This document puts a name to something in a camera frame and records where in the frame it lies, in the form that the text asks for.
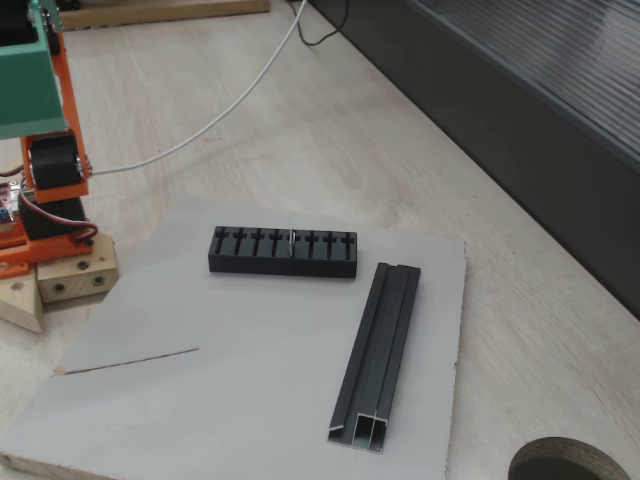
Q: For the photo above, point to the small metal bracket plate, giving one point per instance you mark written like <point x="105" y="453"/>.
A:
<point x="291" y="243"/>

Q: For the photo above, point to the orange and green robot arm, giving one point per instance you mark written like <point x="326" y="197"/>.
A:
<point x="50" y="165"/>

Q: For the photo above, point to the black slotted holder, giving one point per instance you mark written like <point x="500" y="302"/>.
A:
<point x="280" y="268"/>

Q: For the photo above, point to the dark aluminium profile bar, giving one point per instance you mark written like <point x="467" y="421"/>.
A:
<point x="380" y="350"/>

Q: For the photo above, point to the grey painted board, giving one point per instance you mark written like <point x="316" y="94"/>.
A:
<point x="225" y="390"/>

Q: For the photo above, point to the wooden block with screws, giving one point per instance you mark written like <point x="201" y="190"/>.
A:
<point x="75" y="286"/>

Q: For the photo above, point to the wooden wedge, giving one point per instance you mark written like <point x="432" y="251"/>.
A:
<point x="20" y="305"/>

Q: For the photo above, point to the pink circuit board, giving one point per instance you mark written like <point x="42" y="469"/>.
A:
<point x="4" y="201"/>

